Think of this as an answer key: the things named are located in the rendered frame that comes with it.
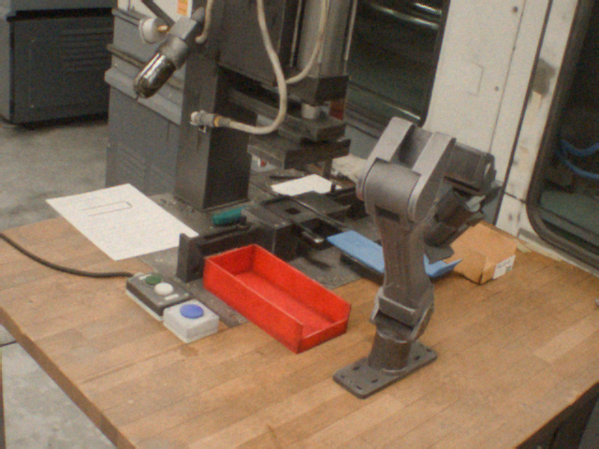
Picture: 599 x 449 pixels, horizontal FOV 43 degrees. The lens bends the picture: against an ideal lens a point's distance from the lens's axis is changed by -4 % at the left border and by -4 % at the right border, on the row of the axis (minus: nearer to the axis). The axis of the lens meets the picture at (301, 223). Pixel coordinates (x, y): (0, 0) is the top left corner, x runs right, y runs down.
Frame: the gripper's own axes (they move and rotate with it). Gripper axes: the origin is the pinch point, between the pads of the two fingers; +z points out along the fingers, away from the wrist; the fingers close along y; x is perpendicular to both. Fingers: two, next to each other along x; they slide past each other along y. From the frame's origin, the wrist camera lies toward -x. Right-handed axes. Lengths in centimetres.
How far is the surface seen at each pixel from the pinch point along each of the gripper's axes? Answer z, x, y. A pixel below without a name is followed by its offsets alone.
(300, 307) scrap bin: 13.5, 13.4, 2.3
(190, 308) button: 14.4, 34.0, 8.6
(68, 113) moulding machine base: 240, -118, 231
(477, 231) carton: 6.0, -36.0, 2.5
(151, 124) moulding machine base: 125, -72, 129
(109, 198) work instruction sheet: 42, 19, 49
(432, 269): 7.7, -17.3, -1.4
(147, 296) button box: 19.3, 37.1, 14.9
